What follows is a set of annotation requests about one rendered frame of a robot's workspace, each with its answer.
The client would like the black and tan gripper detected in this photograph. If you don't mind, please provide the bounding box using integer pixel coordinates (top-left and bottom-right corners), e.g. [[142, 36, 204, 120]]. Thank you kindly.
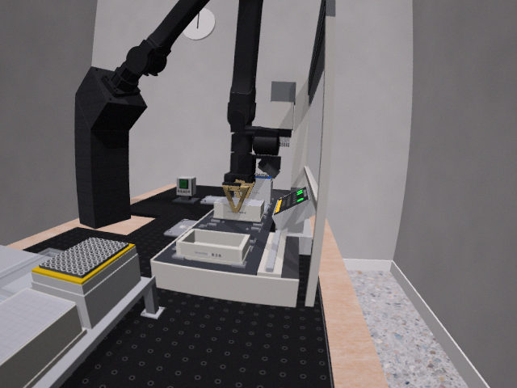
[[222, 153, 256, 213]]

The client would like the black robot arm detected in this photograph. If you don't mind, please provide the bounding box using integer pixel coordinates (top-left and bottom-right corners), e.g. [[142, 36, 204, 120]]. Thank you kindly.
[[100, 0, 281, 179]]

